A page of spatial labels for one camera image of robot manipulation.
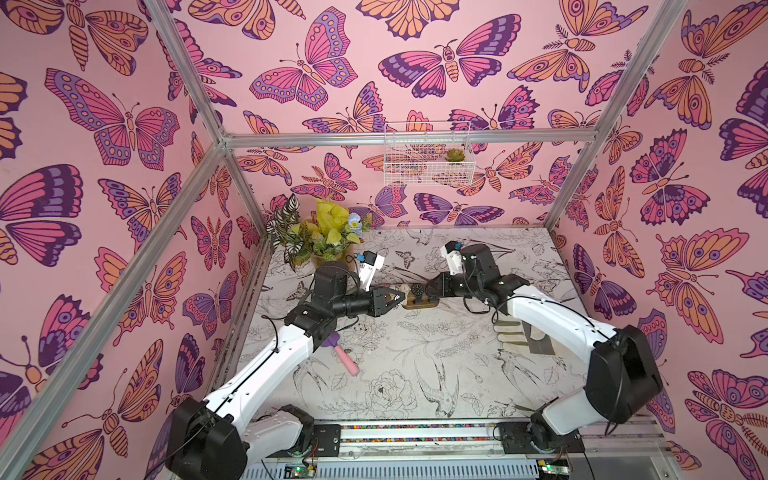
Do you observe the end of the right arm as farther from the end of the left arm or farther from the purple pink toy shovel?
the purple pink toy shovel

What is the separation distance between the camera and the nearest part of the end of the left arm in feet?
1.86

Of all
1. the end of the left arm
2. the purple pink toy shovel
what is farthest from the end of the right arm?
the purple pink toy shovel
